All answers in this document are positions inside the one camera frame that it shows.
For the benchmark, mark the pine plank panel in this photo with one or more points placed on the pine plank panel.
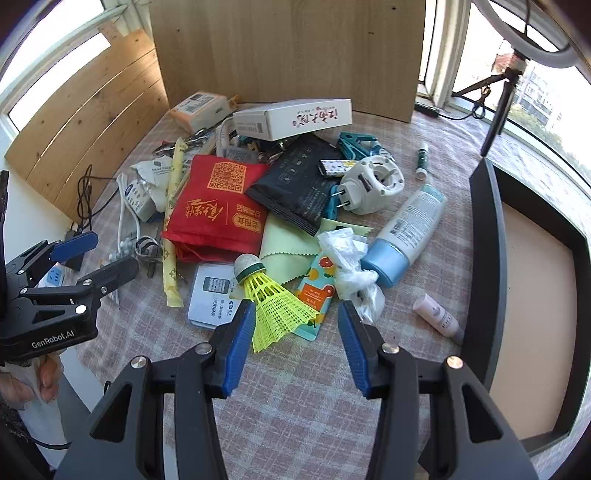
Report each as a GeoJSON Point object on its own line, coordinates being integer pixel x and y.
{"type": "Point", "coordinates": [92, 120]}

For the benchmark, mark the black storage tray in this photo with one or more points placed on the black storage tray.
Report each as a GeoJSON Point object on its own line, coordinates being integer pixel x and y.
{"type": "Point", "coordinates": [482, 277]}

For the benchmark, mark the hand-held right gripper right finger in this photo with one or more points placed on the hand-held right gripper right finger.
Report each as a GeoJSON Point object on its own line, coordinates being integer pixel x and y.
{"type": "Point", "coordinates": [353, 341]}

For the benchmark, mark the long yellow patterned packet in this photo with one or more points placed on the long yellow patterned packet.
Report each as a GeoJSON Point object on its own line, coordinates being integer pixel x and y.
{"type": "Point", "coordinates": [171, 258]}

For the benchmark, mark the white power strip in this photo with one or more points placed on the white power strip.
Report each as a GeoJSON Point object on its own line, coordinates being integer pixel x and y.
{"type": "Point", "coordinates": [54, 277]}

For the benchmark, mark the small pink bottle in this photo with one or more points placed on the small pink bottle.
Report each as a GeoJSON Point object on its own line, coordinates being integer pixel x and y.
{"type": "Point", "coordinates": [434, 314]}

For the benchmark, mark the black power strip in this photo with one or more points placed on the black power strip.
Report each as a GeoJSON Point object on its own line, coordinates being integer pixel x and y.
{"type": "Point", "coordinates": [425, 109]}

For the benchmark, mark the white charger blue print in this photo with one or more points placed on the white charger blue print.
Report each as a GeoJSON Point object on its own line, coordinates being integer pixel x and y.
{"type": "Point", "coordinates": [138, 201]}

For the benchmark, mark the white patterned lighter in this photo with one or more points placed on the white patterned lighter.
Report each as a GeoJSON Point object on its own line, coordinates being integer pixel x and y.
{"type": "Point", "coordinates": [334, 167]}

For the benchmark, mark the metal pliers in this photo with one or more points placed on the metal pliers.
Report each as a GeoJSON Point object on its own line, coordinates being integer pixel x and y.
{"type": "Point", "coordinates": [178, 146]}

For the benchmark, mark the white card packet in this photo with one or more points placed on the white card packet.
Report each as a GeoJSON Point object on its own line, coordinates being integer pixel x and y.
{"type": "Point", "coordinates": [207, 304]}

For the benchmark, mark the white cardboard box red print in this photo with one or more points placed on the white cardboard box red print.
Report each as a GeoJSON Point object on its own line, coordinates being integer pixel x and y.
{"type": "Point", "coordinates": [295, 120]}

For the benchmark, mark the black foil packet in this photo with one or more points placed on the black foil packet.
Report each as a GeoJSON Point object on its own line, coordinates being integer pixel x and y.
{"type": "Point", "coordinates": [295, 189]}

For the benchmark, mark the white wet wipe packet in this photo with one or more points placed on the white wet wipe packet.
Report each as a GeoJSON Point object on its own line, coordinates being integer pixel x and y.
{"type": "Point", "coordinates": [154, 168]}

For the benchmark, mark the grey packet blue logo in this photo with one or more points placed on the grey packet blue logo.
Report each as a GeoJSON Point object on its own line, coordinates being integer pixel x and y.
{"type": "Point", "coordinates": [240, 154]}

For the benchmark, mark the large tan wood board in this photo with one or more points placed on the large tan wood board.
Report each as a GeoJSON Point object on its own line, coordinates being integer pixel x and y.
{"type": "Point", "coordinates": [286, 55]}

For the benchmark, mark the small cardboard box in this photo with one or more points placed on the small cardboard box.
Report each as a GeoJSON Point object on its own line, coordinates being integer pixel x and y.
{"type": "Point", "coordinates": [198, 108]}

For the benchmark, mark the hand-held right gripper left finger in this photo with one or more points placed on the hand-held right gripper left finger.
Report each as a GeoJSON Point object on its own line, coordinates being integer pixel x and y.
{"type": "Point", "coordinates": [240, 341]}

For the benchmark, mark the teal clothespin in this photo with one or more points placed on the teal clothespin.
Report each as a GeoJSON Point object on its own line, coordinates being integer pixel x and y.
{"type": "Point", "coordinates": [353, 143]}

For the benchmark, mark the red fabric bag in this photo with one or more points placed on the red fabric bag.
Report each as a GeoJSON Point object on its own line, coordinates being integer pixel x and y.
{"type": "Point", "coordinates": [207, 217]}

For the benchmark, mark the light green cleaning cloth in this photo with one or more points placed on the light green cleaning cloth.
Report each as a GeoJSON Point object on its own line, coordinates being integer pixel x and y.
{"type": "Point", "coordinates": [286, 258]}

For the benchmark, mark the yellow plastic shuttlecock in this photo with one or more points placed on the yellow plastic shuttlecock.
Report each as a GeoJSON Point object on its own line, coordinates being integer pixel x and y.
{"type": "Point", "coordinates": [277, 309]}

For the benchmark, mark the white lotion bottle blue cap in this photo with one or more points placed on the white lotion bottle blue cap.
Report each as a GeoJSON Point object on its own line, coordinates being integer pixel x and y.
{"type": "Point", "coordinates": [406, 226]}

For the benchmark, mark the green glitter tube white caps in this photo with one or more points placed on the green glitter tube white caps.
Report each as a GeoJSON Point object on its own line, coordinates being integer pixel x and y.
{"type": "Point", "coordinates": [421, 159]}

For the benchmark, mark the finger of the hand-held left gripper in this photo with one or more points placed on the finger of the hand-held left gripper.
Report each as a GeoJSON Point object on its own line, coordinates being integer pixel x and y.
{"type": "Point", "coordinates": [115, 272]}
{"type": "Point", "coordinates": [74, 243]}

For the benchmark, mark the white plug-in adapter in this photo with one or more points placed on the white plug-in adapter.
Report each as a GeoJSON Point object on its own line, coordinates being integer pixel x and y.
{"type": "Point", "coordinates": [369, 184]}

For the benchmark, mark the orange fruit print packet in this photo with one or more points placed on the orange fruit print packet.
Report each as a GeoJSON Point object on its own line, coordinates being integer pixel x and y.
{"type": "Point", "coordinates": [316, 288]}

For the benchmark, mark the white plastic bag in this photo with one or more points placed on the white plastic bag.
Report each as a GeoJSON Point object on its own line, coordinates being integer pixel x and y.
{"type": "Point", "coordinates": [348, 263]}

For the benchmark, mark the person's left hand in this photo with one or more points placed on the person's left hand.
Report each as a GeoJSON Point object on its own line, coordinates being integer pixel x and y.
{"type": "Point", "coordinates": [44, 381]}

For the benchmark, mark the white earbuds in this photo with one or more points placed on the white earbuds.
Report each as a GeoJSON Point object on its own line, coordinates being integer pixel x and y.
{"type": "Point", "coordinates": [122, 247]}

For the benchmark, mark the blue clothespin white disc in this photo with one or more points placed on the blue clothespin white disc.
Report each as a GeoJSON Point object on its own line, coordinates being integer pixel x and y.
{"type": "Point", "coordinates": [331, 207]}

